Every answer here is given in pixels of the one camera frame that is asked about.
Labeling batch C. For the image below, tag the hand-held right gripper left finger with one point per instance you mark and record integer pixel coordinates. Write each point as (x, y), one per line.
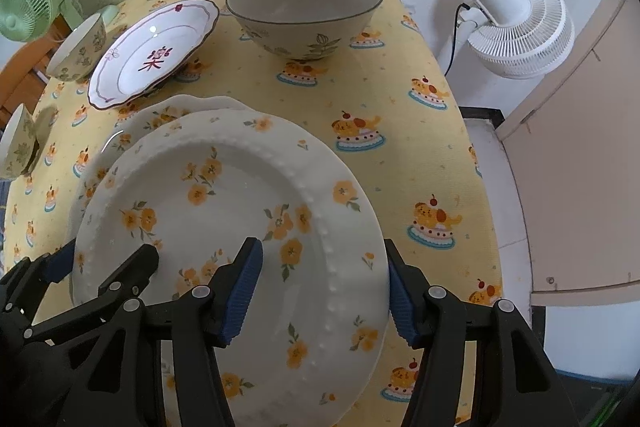
(245, 292)

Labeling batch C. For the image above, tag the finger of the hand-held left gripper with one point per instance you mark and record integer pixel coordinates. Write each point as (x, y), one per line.
(135, 267)
(57, 264)

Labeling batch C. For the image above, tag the scalloped floral white plate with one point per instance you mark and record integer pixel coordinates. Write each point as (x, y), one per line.
(150, 117)

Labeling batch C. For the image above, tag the small floral bowl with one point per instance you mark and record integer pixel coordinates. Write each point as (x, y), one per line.
(80, 52)
(17, 147)

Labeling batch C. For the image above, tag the red-rimmed white plate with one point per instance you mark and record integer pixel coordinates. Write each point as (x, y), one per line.
(150, 39)

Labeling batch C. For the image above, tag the yellow cartoon tablecloth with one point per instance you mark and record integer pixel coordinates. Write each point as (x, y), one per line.
(400, 107)

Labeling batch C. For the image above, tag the beaded floral white plate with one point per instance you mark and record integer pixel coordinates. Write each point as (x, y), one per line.
(225, 207)

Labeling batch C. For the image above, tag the white standing fan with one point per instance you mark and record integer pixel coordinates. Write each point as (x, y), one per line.
(520, 32)

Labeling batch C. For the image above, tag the beige door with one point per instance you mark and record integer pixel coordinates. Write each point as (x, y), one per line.
(575, 182)

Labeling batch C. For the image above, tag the large grey floral bowl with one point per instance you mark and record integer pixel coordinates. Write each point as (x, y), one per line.
(300, 2)

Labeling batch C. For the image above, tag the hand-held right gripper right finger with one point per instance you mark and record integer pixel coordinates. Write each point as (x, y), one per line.
(400, 302)

